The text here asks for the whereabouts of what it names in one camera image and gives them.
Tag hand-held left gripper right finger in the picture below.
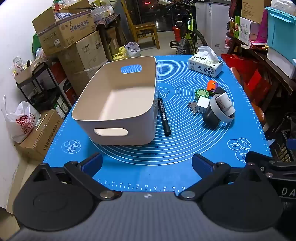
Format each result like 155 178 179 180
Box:
179 153 268 201

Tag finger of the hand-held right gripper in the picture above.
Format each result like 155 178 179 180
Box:
245 151 274 165

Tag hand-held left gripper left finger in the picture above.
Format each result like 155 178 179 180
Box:
32 152 122 201

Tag dark cup with white band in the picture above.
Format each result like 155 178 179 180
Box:
203 93 236 130

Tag white plastic storage basket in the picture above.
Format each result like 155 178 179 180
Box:
71 56 158 146

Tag blue silicone baking mat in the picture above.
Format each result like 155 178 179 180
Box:
43 55 272 196

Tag black plastic crate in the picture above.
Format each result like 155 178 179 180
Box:
266 112 296 163

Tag silver keys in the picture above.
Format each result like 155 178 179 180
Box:
188 101 199 115

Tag white charger plug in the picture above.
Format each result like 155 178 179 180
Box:
196 97 211 113

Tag low brown cardboard box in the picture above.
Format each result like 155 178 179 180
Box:
18 109 64 161

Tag black marker pen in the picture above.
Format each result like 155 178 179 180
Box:
158 98 171 137

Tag green round tin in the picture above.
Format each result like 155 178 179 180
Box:
195 89 210 100

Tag red gift box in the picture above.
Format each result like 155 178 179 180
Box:
243 68 272 105

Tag red and black appliance box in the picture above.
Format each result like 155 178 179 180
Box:
60 77 78 106

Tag orange utility knife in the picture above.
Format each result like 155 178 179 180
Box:
206 80 219 92

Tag white red printed plastic bag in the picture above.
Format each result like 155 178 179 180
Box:
2 95 41 143

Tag white tissue box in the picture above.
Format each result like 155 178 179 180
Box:
188 46 223 77

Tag large printed cardboard box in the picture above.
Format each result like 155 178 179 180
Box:
57 31 108 77

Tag black metal rack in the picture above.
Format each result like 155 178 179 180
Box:
16 61 77 116

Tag green bicycle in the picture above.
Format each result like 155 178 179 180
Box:
170 0 208 55

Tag grey plastic bag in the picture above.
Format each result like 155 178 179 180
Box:
125 42 141 57

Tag green printed box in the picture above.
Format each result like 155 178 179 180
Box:
233 16 251 45

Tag teal storage bin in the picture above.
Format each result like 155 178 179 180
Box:
265 6 296 50

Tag green bag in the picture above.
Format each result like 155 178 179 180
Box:
32 34 42 54

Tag open printed cardboard box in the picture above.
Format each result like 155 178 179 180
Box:
32 7 96 55

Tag wooden chair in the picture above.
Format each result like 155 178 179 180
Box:
121 0 160 50

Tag pack of water bottles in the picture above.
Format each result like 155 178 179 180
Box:
91 5 115 20

